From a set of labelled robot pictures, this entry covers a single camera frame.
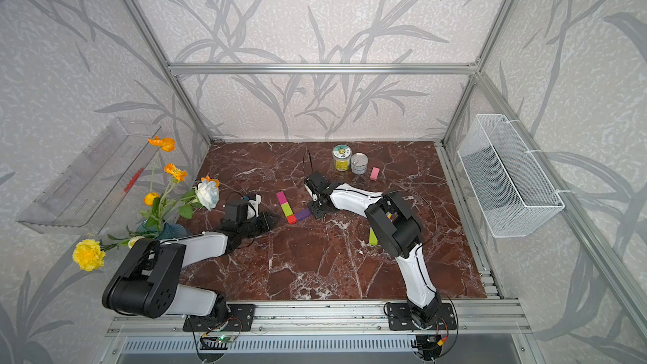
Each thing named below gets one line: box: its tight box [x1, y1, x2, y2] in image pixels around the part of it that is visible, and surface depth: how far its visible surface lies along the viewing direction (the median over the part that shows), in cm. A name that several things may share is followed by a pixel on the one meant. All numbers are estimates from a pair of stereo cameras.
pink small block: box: [369, 166, 380, 182], surface depth 110 cm
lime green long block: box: [280, 202, 294, 218], surface depth 98 cm
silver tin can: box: [350, 152, 369, 176], surface depth 110 cm
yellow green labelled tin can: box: [331, 144, 353, 172], surface depth 108 cm
